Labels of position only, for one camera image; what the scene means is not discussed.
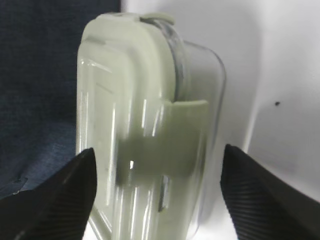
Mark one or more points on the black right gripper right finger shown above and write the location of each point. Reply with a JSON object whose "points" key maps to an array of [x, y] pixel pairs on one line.
{"points": [[262, 206]]}

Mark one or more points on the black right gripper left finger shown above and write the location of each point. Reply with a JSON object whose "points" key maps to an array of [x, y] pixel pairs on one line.
{"points": [[58, 209]]}

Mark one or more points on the green lidded glass container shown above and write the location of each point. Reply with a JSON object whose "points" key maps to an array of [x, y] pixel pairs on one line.
{"points": [[148, 104]]}

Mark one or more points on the dark blue lunch bag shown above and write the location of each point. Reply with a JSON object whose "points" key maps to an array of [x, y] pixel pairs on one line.
{"points": [[39, 41]]}

